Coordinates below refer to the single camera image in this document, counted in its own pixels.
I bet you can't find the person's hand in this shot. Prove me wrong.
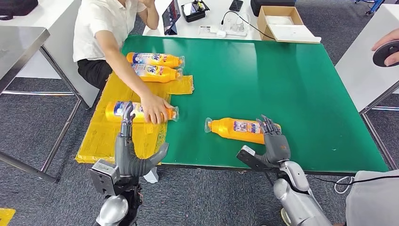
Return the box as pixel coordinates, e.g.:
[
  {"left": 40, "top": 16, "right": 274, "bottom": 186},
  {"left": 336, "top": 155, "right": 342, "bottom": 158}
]
[{"left": 371, "top": 28, "right": 399, "bottom": 67}]

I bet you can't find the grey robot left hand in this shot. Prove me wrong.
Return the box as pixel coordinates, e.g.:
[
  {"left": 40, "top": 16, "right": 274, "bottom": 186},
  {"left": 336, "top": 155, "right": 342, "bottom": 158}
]
[{"left": 114, "top": 100, "right": 170, "bottom": 178}]

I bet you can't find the person's right hand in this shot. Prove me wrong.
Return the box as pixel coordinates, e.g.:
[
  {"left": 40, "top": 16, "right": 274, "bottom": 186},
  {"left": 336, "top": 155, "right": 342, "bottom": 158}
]
[{"left": 140, "top": 93, "right": 174, "bottom": 125}]

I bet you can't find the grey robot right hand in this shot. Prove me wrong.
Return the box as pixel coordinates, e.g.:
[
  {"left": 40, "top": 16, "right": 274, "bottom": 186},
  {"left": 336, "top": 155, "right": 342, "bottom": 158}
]
[{"left": 255, "top": 114, "right": 291, "bottom": 165}]

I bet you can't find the orange detergent bottle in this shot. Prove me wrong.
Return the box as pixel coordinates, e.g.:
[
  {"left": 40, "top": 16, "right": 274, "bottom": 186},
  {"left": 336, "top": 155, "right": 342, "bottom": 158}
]
[
  {"left": 204, "top": 117, "right": 282, "bottom": 145},
  {"left": 126, "top": 52, "right": 185, "bottom": 69},
  {"left": 105, "top": 100, "right": 180, "bottom": 123},
  {"left": 131, "top": 63, "right": 184, "bottom": 84}
]

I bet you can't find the black tablet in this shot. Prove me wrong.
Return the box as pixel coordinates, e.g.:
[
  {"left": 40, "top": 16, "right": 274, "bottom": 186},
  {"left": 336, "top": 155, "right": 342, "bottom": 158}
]
[{"left": 161, "top": 0, "right": 181, "bottom": 36}]

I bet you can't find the white table leg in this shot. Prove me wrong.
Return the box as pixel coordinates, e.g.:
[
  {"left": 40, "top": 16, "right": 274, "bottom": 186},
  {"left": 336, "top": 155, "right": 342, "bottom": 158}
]
[{"left": 143, "top": 167, "right": 160, "bottom": 184}]

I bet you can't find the yellow taped cardboard sheet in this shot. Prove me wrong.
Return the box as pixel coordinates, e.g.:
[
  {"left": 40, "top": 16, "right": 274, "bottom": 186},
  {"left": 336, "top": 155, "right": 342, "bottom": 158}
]
[{"left": 74, "top": 70, "right": 195, "bottom": 165}]

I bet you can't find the white desk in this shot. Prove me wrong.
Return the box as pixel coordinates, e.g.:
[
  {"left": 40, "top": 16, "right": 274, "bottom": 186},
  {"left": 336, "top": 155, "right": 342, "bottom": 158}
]
[
  {"left": 142, "top": 0, "right": 263, "bottom": 42},
  {"left": 0, "top": 0, "right": 100, "bottom": 109},
  {"left": 335, "top": 3, "right": 399, "bottom": 170}
]

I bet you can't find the black charger tray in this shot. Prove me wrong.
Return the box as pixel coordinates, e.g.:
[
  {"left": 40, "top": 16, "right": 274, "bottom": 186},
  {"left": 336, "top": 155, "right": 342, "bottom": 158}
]
[{"left": 181, "top": 0, "right": 210, "bottom": 24}]

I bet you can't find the person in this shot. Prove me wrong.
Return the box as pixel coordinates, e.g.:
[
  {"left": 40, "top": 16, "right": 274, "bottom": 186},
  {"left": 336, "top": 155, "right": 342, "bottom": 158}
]
[
  {"left": 345, "top": 169, "right": 399, "bottom": 226},
  {"left": 73, "top": 0, "right": 175, "bottom": 125}
]

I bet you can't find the green table mat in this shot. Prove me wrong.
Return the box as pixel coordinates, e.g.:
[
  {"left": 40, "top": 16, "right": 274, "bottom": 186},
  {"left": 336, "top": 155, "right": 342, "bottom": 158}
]
[{"left": 121, "top": 35, "right": 390, "bottom": 174}]

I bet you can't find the person's foot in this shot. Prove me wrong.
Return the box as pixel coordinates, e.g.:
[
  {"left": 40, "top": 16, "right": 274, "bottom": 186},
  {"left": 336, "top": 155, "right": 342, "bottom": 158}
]
[{"left": 280, "top": 207, "right": 292, "bottom": 226}]

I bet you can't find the black smartphone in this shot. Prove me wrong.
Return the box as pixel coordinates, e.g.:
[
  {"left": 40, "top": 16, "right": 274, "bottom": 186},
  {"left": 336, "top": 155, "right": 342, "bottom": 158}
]
[{"left": 228, "top": 0, "right": 244, "bottom": 13}]

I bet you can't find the clear white power strip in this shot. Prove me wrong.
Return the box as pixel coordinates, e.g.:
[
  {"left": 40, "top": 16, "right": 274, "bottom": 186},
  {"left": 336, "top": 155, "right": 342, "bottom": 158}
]
[{"left": 223, "top": 12, "right": 251, "bottom": 38}]

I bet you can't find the white foam sheet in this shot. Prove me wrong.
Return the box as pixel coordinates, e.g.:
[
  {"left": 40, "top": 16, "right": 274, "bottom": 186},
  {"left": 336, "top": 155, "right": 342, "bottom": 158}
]
[{"left": 268, "top": 24, "right": 322, "bottom": 44}]

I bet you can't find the brown cardboard box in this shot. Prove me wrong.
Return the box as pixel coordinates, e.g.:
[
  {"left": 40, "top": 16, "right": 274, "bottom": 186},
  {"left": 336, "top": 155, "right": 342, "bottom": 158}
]
[{"left": 257, "top": 6, "right": 322, "bottom": 44}]

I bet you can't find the black case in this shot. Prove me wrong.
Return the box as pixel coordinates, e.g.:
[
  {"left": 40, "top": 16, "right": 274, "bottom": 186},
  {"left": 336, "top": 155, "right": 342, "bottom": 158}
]
[{"left": 250, "top": 0, "right": 296, "bottom": 18}]

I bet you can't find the black bag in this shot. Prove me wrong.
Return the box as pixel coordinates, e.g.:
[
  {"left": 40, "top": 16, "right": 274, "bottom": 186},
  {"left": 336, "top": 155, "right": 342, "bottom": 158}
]
[{"left": 0, "top": 0, "right": 39, "bottom": 21}]

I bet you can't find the grey steel table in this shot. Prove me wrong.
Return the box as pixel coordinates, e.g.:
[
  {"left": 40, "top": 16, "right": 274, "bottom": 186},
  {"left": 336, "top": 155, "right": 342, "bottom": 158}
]
[{"left": 0, "top": 27, "right": 83, "bottom": 185}]

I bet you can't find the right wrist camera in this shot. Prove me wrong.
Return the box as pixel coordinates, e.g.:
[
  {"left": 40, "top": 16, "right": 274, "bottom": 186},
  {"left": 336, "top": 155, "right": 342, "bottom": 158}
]
[{"left": 236, "top": 145, "right": 279, "bottom": 172}]

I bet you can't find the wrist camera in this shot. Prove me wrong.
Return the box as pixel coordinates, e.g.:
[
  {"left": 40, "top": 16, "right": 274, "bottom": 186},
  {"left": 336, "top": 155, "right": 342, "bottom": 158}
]
[
  {"left": 236, "top": 145, "right": 279, "bottom": 172},
  {"left": 89, "top": 159, "right": 120, "bottom": 198}
]

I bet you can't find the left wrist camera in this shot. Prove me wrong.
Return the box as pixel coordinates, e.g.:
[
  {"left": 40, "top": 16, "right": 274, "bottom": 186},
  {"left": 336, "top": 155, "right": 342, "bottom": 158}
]
[{"left": 89, "top": 159, "right": 120, "bottom": 198}]

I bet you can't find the blue steel frame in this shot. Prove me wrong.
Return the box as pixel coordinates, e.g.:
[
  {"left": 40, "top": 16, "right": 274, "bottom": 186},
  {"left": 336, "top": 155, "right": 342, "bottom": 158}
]
[{"left": 353, "top": 0, "right": 386, "bottom": 17}]

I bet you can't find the black cable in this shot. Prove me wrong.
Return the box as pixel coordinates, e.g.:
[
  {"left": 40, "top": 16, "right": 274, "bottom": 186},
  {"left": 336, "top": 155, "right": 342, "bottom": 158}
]
[
  {"left": 220, "top": 11, "right": 277, "bottom": 42},
  {"left": 313, "top": 175, "right": 399, "bottom": 185}
]

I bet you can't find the white cable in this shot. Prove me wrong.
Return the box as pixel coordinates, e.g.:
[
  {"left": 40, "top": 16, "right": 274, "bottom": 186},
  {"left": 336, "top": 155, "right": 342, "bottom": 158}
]
[{"left": 334, "top": 176, "right": 355, "bottom": 194}]

